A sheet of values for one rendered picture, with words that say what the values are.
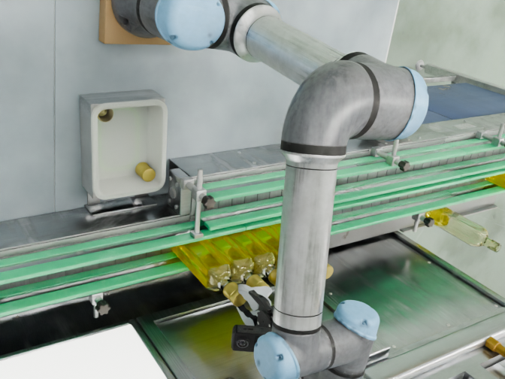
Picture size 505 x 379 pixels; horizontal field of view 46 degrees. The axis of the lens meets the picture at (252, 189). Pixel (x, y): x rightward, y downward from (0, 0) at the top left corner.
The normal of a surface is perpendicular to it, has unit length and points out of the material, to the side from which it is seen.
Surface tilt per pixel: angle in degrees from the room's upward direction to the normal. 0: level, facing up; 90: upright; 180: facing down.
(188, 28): 5
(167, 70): 0
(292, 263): 64
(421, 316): 90
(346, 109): 23
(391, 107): 10
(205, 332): 90
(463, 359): 90
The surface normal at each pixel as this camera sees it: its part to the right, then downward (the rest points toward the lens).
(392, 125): 0.44, 0.70
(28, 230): 0.09, -0.91
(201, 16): 0.45, 0.39
